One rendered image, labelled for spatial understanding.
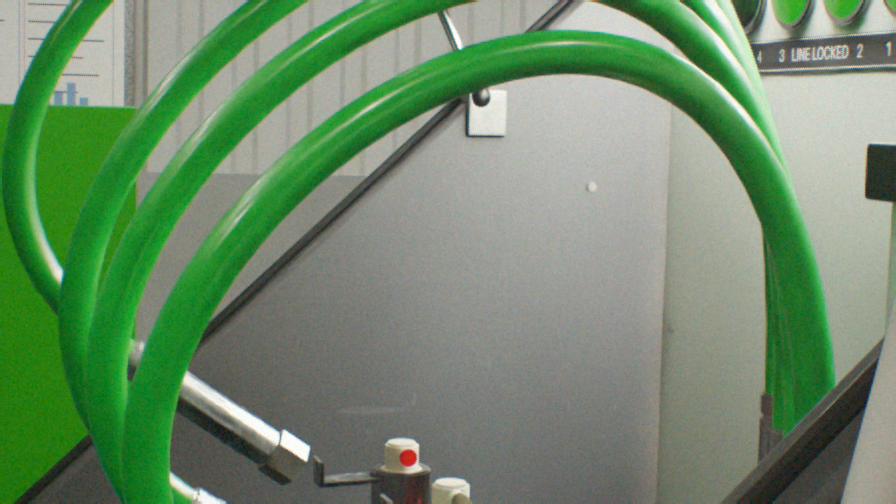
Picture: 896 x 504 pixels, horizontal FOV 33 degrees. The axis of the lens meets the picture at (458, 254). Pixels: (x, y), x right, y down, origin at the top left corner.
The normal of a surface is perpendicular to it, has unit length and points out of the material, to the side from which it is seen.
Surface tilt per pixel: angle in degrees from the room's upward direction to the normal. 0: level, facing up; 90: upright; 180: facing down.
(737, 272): 90
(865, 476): 77
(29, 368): 90
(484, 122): 90
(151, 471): 90
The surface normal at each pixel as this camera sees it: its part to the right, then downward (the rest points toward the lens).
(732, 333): -0.96, 0.00
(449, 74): 0.24, -0.07
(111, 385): 0.46, 0.09
